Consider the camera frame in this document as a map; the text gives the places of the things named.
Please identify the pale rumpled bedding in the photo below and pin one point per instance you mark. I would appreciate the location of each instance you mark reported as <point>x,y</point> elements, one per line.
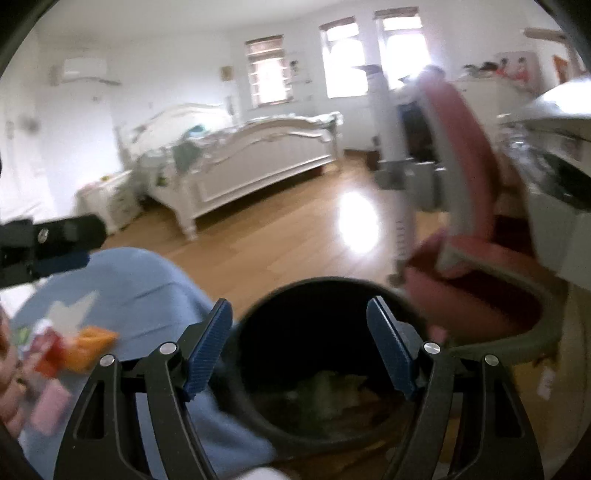
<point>277,124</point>

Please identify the white standing pole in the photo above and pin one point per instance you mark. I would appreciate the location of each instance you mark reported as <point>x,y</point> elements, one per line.
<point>385,120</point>

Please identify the window with brown blind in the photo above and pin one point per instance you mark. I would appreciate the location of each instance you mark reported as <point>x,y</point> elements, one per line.
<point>270,74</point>

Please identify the person's left hand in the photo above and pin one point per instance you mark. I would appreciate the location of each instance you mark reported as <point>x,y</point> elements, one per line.
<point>7,383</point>

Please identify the pink packet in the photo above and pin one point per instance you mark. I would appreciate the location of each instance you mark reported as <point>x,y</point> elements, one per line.
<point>51,408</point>

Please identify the small wall picture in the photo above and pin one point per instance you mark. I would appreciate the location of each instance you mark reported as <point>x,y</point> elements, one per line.
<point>226,74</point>

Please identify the orange packet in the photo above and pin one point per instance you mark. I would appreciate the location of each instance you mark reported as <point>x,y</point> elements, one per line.
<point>90,346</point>

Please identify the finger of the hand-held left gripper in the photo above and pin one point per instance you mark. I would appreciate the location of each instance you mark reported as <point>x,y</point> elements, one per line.
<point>69,233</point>
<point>64,264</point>

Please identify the red carton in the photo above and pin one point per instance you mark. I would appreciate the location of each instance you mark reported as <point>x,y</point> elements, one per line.
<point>48,353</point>

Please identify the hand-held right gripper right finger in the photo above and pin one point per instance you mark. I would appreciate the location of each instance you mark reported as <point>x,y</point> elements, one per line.
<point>390,350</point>

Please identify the black round waste bin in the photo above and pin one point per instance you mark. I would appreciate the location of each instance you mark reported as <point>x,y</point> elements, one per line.
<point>314,323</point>

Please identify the white bed frame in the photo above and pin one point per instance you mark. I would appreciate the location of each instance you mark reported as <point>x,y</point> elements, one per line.
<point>258,166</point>

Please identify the white appliance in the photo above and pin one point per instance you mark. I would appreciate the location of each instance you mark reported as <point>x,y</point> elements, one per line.
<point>554,230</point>

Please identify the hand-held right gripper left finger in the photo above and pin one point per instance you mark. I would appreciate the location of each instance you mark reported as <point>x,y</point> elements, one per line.
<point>207,350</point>

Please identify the white air conditioner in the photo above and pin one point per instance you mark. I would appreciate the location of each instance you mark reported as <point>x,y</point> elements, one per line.
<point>85,69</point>

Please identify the white nightstand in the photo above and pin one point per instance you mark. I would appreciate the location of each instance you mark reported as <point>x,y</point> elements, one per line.
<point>108,203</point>

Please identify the blue round tablecloth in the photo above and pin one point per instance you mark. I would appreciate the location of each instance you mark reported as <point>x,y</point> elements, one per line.
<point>138,295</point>

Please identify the bright window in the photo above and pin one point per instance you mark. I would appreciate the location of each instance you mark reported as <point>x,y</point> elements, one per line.
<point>344,60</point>
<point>404,50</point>

